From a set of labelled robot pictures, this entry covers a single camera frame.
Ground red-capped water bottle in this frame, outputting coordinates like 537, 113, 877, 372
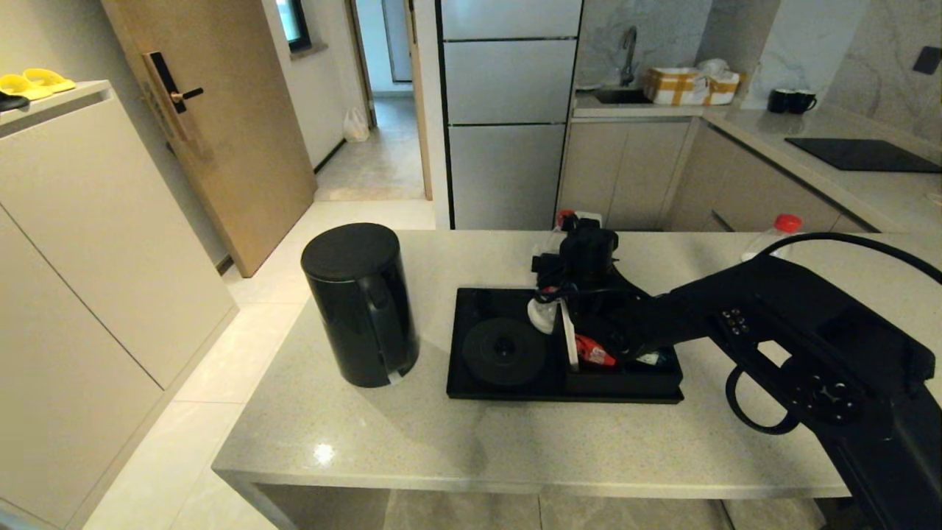
539, 210, 582, 304
741, 213, 804, 264

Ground black electric kettle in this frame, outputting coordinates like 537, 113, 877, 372
300, 222, 421, 389

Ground red snack packet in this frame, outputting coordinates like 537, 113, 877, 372
575, 333, 618, 367

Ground round black kettle base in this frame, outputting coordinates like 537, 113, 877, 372
461, 317, 548, 387

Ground beige kitchen base cabinets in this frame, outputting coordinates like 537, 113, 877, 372
556, 103, 942, 235

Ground long white sachet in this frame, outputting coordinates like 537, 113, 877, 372
559, 298, 579, 370

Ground black serving tray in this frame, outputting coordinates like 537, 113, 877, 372
446, 287, 685, 404

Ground black compartment organizer box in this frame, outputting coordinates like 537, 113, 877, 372
562, 301, 684, 397

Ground dark kitchen sink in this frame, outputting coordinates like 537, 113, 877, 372
592, 86, 653, 106

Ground grey refrigerator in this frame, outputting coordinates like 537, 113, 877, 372
434, 0, 583, 231

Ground cardboard box with yellow tape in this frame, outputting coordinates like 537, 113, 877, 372
644, 58, 740, 108

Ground metal kitchen faucet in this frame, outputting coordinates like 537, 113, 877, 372
617, 26, 639, 88

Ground white plastic bag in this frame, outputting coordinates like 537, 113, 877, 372
342, 107, 371, 144

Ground black induction cooktop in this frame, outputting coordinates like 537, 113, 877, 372
784, 136, 942, 174

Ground dark window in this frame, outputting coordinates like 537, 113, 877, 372
275, 0, 311, 54

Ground wooden door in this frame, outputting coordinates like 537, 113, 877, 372
99, 0, 318, 279

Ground white tall cabinet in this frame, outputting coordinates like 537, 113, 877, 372
0, 80, 241, 530

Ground yellow slipper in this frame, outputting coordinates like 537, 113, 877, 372
0, 74, 54, 102
22, 68, 77, 94

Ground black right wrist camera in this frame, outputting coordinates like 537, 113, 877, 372
558, 218, 620, 288

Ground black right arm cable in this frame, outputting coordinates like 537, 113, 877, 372
725, 232, 942, 436

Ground black door lock handle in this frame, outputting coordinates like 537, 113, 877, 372
142, 51, 205, 144

